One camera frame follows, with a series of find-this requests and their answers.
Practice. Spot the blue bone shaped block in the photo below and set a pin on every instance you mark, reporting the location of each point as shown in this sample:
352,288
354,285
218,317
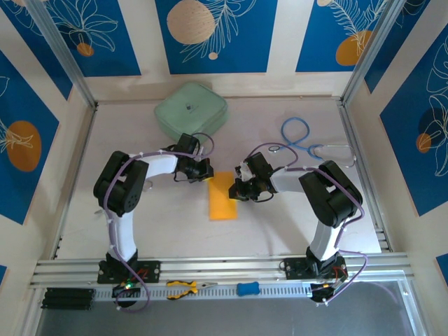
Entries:
248,288

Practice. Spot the circuit board with green light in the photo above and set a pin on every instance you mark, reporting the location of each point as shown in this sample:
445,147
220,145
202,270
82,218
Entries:
126,287

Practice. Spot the blue stethoscope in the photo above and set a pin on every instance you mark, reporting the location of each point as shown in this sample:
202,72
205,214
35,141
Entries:
311,151

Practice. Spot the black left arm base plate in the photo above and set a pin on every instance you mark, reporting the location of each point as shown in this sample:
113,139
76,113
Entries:
154,271

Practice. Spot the grey metal panel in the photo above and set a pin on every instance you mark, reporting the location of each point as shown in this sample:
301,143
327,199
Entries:
224,318

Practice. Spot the long aluminium base rail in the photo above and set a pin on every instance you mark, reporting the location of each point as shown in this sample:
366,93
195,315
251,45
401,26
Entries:
224,267

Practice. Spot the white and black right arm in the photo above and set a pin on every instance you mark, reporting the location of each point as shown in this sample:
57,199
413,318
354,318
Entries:
323,241

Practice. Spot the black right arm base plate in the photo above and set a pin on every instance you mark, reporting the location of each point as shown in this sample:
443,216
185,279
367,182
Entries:
294,269

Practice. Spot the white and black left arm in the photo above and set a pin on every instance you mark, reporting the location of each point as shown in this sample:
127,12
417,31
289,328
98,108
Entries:
122,238

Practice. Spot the aluminium frame post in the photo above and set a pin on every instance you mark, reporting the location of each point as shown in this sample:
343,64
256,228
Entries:
367,52
67,59

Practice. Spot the black stacked bars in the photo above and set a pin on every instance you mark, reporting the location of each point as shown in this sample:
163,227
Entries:
66,299

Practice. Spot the aluminium side rail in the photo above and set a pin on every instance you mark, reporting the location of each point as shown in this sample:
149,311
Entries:
350,122
85,140

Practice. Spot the mint green zip case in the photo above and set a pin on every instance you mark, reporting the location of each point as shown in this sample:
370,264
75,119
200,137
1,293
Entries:
189,105

